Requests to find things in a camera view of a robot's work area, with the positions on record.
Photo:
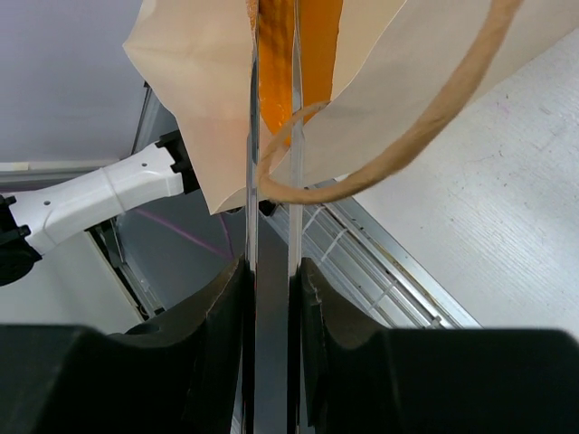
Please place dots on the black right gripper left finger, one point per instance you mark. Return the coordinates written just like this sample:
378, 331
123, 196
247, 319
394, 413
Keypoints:
175, 373

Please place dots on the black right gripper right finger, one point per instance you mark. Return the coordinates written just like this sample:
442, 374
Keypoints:
363, 377

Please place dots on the metal bread tongs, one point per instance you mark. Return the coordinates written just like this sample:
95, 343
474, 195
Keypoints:
271, 346

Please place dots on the beige paper bag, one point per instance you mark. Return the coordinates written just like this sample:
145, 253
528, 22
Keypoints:
392, 57

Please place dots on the long baguette fake bread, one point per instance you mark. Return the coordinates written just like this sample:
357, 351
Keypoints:
319, 28

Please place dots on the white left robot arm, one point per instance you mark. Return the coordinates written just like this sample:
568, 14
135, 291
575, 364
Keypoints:
35, 222

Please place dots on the aluminium frame rail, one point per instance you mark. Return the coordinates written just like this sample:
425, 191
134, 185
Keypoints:
365, 264

